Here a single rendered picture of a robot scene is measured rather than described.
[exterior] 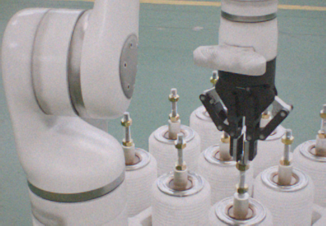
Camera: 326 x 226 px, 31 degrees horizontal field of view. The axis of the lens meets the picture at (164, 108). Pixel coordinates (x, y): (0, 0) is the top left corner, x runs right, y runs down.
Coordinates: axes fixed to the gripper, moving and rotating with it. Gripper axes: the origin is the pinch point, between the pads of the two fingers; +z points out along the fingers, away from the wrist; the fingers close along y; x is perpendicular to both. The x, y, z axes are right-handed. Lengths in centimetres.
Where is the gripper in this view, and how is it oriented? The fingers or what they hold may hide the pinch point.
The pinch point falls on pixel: (243, 148)
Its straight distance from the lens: 83.9
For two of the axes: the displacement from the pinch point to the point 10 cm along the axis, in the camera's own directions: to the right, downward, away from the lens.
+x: -4.8, 3.8, -7.9
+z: 0.2, 9.0, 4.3
